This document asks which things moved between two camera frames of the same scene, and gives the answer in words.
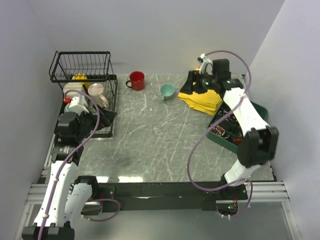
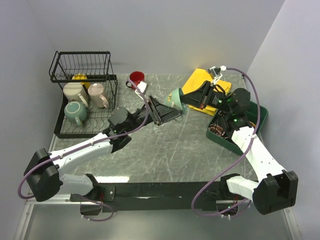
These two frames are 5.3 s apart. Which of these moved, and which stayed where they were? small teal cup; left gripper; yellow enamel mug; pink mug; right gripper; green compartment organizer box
Moved: small teal cup; right gripper; left gripper
Stayed: yellow enamel mug; pink mug; green compartment organizer box
